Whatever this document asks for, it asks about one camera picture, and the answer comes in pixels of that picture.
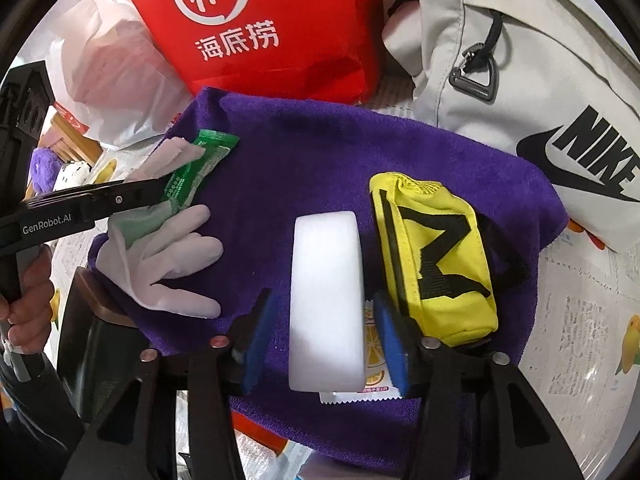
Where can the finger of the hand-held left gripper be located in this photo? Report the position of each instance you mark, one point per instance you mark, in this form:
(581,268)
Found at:
(135,192)

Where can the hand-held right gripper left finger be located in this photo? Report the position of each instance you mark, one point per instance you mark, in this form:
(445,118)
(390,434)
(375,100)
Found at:
(255,340)

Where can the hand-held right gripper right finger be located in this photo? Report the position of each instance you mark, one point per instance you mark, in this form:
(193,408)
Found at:
(392,345)

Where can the mint green sock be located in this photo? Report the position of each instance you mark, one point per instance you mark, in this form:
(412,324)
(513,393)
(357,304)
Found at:
(145,220)

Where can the small white fruit print sachet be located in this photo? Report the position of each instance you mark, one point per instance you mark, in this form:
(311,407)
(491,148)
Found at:
(372,370)

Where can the white latex glove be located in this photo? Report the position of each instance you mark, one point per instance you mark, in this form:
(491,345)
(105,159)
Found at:
(160,260)

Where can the white sponge block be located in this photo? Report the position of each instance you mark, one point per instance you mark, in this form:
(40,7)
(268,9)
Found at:
(325,300)

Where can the yellow pouch with black stripes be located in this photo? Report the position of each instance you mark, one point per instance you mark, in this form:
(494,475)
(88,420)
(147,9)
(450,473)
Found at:
(450,260)

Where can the person's left forearm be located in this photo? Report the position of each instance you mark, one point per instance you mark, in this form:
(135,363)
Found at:
(35,410)

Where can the person's left hand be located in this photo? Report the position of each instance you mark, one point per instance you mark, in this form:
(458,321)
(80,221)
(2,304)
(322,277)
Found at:
(30,285)

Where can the purple plush toy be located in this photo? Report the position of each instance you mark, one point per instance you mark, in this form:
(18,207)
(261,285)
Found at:
(44,167)

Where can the wooden nightstand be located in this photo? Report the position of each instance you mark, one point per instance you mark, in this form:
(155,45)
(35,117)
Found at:
(70,140)

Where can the white plastic shopping bag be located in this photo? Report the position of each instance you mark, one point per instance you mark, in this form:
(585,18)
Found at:
(115,75)

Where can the purple towel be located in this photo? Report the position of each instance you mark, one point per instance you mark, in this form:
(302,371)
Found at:
(300,170)

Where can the red paper bag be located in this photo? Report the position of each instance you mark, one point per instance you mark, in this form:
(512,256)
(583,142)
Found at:
(300,35)

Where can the grey waist bag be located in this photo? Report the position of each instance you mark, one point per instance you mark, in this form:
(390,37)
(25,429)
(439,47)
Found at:
(540,50)

